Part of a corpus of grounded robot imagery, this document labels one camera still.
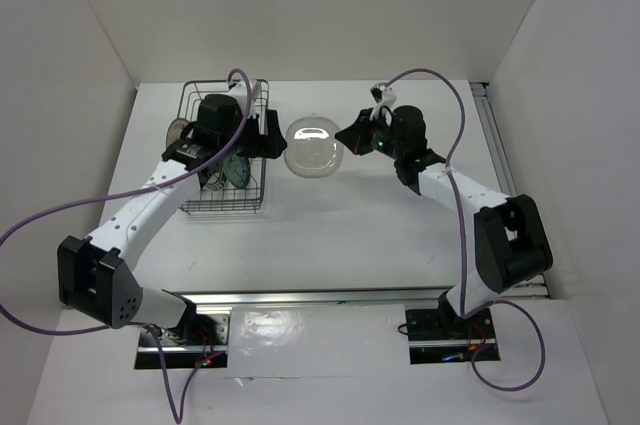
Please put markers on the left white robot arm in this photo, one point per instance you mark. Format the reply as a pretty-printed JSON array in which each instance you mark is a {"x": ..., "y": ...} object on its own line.
[{"x": 96, "y": 273}]

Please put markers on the aluminium rail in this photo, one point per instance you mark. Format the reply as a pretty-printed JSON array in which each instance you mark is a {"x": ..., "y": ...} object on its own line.
[
  {"x": 316, "y": 297},
  {"x": 500, "y": 145}
]

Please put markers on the aluminium rail front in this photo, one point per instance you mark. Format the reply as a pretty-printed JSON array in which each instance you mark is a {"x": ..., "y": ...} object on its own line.
[{"x": 316, "y": 297}]

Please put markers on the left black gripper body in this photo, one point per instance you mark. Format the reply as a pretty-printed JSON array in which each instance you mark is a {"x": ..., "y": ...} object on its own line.
[{"x": 247, "y": 144}]

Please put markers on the teal red rimmed plate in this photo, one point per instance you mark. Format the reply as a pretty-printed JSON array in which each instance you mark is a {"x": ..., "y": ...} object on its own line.
[{"x": 218, "y": 180}]

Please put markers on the aluminium rail right side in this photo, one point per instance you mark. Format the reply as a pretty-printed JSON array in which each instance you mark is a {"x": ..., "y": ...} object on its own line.
[{"x": 500, "y": 145}]

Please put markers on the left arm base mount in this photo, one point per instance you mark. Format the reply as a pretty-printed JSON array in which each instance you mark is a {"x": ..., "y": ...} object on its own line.
[{"x": 206, "y": 342}]

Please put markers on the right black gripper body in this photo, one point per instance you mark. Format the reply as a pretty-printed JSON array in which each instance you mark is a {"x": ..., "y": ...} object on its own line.
[{"x": 384, "y": 141}]

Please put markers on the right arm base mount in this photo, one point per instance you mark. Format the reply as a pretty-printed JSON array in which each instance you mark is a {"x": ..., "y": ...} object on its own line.
[{"x": 437, "y": 335}]

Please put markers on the clear grey glass plate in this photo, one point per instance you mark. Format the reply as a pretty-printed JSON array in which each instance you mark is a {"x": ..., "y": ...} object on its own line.
[{"x": 312, "y": 150}]

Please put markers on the orange sunburst plate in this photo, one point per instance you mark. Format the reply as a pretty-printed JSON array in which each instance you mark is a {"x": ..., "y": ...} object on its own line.
[{"x": 179, "y": 129}]

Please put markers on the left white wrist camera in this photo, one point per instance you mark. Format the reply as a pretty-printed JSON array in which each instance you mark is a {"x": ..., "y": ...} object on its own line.
[{"x": 245, "y": 96}]

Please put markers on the grey wire dish rack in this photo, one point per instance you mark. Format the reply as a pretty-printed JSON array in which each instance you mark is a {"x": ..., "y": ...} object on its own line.
[{"x": 229, "y": 200}]

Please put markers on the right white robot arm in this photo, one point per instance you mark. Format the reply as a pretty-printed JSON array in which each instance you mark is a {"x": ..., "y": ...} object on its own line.
[{"x": 425, "y": 173}]

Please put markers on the blue patterned plate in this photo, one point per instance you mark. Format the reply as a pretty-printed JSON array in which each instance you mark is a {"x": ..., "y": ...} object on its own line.
[{"x": 237, "y": 170}]

